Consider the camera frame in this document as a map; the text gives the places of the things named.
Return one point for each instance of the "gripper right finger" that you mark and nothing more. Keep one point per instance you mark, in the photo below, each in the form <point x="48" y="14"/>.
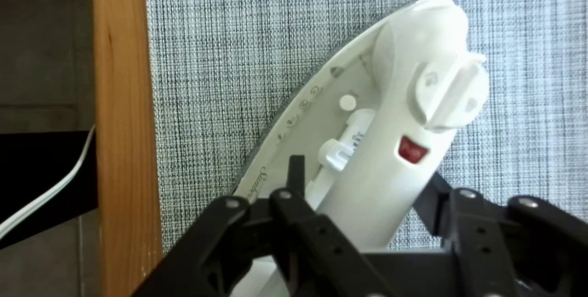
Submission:
<point x="482" y="242"/>

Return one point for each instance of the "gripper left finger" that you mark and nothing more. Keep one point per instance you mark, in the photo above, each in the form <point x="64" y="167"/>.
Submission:
<point x="317" y="242"/>

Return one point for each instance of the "white clothes iron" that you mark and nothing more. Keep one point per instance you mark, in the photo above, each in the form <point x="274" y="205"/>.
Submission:
<point x="390" y="182"/>

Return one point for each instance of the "grey woven mat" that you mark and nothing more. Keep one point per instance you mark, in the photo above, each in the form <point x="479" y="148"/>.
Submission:
<point x="229" y="35"/>

